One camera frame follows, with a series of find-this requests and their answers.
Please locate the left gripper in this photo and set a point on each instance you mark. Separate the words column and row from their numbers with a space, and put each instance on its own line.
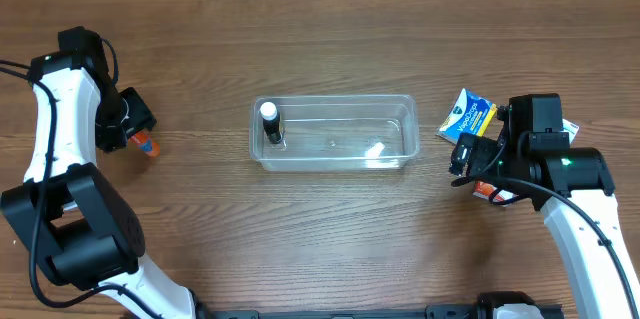
column 138, row 114

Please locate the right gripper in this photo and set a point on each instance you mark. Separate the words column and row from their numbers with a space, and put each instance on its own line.
column 467, row 154

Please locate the orange tube white cap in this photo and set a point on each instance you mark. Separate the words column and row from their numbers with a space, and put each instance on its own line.
column 145, row 143

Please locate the red box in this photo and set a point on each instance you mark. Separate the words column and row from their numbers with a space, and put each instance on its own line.
column 484, row 190

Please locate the blue VapoDrops box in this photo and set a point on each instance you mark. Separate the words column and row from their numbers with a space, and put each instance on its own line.
column 470, row 114

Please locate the white box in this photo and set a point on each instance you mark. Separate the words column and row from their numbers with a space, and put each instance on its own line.
column 571, row 129

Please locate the black bottle white cap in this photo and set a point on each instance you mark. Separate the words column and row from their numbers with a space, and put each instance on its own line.
column 271, row 120

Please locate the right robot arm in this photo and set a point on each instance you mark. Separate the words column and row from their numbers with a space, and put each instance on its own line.
column 524, row 152

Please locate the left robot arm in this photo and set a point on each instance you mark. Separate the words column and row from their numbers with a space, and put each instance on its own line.
column 82, row 237

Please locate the clear plastic container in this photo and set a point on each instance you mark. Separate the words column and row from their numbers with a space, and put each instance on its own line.
column 337, row 133

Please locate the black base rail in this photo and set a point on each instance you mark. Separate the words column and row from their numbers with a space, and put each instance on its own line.
column 498, row 304

